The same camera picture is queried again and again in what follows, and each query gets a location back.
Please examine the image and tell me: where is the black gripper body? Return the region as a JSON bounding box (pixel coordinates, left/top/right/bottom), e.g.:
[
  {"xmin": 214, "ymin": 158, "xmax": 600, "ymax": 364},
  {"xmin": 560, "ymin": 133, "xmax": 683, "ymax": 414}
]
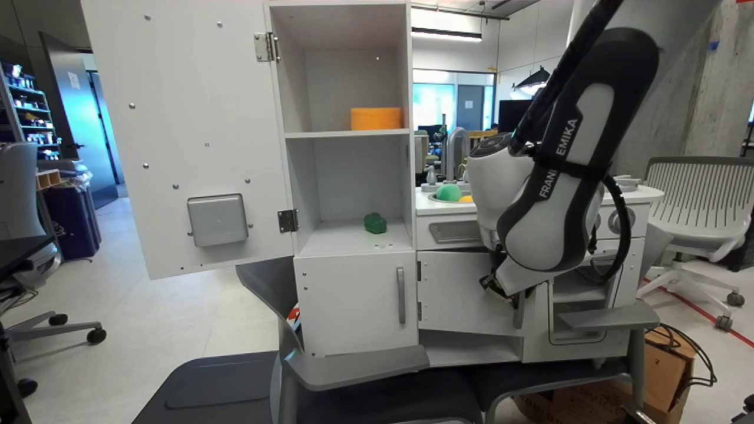
[{"xmin": 479, "ymin": 266, "xmax": 512, "ymax": 304}]

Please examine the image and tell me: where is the white small cabinet door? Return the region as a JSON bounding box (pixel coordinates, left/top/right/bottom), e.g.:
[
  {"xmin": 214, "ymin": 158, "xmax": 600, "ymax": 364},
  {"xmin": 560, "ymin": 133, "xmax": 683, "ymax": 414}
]
[{"xmin": 415, "ymin": 247, "xmax": 527, "ymax": 338}]

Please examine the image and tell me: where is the white tall cabinet door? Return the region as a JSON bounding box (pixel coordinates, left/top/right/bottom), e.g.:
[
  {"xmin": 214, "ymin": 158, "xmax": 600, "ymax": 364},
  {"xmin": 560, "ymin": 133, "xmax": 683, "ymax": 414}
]
[{"xmin": 80, "ymin": 0, "xmax": 299, "ymax": 282}]

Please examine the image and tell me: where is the small green toy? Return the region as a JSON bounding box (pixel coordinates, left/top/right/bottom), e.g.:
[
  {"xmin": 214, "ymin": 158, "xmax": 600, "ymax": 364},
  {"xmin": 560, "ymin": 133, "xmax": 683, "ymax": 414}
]
[{"xmin": 362, "ymin": 210, "xmax": 388, "ymax": 236}]

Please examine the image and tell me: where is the white toy oven door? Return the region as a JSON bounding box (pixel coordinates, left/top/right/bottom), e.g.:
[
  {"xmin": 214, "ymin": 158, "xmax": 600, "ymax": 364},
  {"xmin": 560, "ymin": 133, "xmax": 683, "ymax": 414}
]
[{"xmin": 545, "ymin": 260, "xmax": 644, "ymax": 348}]

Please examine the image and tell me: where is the black monitor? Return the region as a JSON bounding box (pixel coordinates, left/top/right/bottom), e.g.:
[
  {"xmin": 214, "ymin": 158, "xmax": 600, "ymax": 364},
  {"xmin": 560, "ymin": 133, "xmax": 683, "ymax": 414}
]
[{"xmin": 498, "ymin": 99, "xmax": 538, "ymax": 137}]

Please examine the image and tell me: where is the white toy kitchen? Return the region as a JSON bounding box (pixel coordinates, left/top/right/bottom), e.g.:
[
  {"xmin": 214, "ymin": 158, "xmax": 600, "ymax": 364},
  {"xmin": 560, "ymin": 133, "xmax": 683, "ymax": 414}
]
[{"xmin": 267, "ymin": 0, "xmax": 666, "ymax": 392}]

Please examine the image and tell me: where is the brown cardboard box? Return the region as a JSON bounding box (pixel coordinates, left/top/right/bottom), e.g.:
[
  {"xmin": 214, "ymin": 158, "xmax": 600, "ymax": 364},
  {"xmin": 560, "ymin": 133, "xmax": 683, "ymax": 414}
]
[{"xmin": 517, "ymin": 324, "xmax": 697, "ymax": 424}]

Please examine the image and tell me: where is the orange block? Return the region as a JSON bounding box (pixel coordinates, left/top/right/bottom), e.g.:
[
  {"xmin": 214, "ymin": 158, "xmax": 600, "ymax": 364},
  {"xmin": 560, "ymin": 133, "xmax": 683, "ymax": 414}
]
[{"xmin": 349, "ymin": 105, "xmax": 405, "ymax": 132}]

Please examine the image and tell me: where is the white mesh chair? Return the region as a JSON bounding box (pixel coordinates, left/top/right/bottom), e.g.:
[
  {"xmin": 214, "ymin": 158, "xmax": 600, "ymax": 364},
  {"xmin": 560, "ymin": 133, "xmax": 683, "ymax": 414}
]
[{"xmin": 637, "ymin": 153, "xmax": 754, "ymax": 332}]

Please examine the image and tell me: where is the dark blue bin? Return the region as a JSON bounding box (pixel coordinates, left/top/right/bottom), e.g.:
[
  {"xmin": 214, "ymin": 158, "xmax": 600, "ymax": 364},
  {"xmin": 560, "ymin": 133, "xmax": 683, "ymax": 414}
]
[{"xmin": 43, "ymin": 182, "xmax": 104, "ymax": 263}]

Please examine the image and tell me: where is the grey back office chair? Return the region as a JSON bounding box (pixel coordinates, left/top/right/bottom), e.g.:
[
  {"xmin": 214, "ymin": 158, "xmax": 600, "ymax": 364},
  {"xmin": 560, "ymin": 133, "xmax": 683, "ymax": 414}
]
[{"xmin": 0, "ymin": 139, "xmax": 110, "ymax": 403}]

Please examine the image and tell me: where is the cluttered storage shelf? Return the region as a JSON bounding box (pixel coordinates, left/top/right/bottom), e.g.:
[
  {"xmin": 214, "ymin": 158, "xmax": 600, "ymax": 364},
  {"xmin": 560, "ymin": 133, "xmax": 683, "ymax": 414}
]
[{"xmin": 0, "ymin": 60, "xmax": 61, "ymax": 172}]

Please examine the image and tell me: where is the white handled fridge door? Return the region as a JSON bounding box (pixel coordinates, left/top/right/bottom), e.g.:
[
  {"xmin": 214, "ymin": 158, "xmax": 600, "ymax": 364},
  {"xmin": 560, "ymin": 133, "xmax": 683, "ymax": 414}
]
[{"xmin": 294, "ymin": 251, "xmax": 420, "ymax": 358}]

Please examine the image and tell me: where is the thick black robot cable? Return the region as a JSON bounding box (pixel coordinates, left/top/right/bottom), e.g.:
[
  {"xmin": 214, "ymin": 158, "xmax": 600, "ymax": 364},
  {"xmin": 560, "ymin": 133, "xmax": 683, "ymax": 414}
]
[{"xmin": 479, "ymin": 0, "xmax": 632, "ymax": 295}]

